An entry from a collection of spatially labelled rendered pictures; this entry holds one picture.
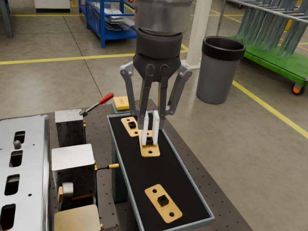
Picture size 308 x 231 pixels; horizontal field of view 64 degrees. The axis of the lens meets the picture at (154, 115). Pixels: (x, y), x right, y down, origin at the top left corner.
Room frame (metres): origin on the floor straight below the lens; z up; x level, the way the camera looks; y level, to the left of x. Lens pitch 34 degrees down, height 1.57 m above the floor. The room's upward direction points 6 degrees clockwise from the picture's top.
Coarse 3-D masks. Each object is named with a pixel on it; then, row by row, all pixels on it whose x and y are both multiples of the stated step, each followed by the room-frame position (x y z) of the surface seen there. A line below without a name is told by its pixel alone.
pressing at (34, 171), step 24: (0, 120) 0.70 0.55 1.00; (24, 120) 0.71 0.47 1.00; (48, 120) 0.72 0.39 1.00; (0, 144) 0.57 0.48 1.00; (24, 144) 0.59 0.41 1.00; (48, 144) 0.60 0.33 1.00; (0, 168) 0.48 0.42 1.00; (24, 168) 0.49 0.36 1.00; (48, 168) 0.50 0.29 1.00; (0, 192) 0.40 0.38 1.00; (24, 192) 0.41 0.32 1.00; (48, 192) 0.41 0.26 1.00; (0, 216) 0.33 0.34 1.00; (24, 216) 0.34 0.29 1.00; (48, 216) 0.35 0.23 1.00
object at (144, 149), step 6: (138, 132) 0.44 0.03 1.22; (150, 132) 0.44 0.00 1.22; (150, 138) 0.41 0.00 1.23; (150, 144) 0.40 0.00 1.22; (144, 150) 0.38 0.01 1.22; (150, 150) 0.38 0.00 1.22; (156, 150) 0.39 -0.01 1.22; (144, 156) 0.37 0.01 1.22; (150, 156) 0.37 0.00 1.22; (156, 156) 0.37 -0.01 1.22
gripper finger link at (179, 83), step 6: (186, 66) 0.43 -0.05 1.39; (186, 72) 0.41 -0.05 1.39; (180, 78) 0.41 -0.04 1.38; (186, 78) 0.41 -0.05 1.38; (174, 84) 0.43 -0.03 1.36; (180, 84) 0.41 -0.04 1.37; (174, 90) 0.42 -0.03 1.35; (180, 90) 0.41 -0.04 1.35; (174, 96) 0.41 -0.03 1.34; (180, 96) 0.41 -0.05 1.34; (168, 102) 0.43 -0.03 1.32; (174, 102) 0.41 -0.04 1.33; (174, 108) 0.41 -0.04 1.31
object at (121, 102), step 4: (124, 96) 0.69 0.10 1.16; (116, 100) 0.66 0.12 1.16; (120, 100) 0.66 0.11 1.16; (124, 100) 0.67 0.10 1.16; (116, 104) 0.64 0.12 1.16; (120, 104) 0.64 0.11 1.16; (124, 104) 0.64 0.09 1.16; (128, 104) 0.65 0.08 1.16; (116, 108) 0.63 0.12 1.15; (120, 108) 0.63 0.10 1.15; (124, 108) 0.63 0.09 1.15; (128, 108) 0.64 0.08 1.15
